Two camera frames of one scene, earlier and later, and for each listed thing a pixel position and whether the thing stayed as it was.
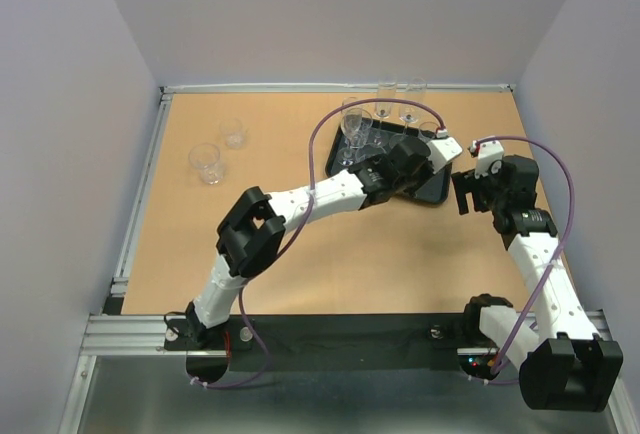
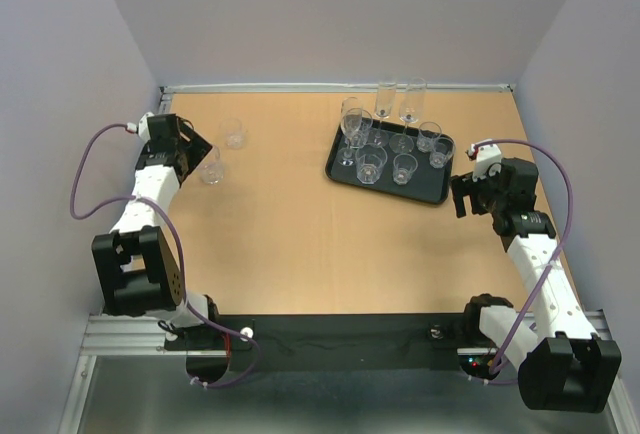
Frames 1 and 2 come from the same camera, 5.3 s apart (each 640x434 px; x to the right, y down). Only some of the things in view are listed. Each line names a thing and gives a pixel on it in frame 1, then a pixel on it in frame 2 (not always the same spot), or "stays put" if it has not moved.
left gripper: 427,175 to 196,145
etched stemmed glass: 385,98 stays put
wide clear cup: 206,157 stays put
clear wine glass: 352,120 stays put
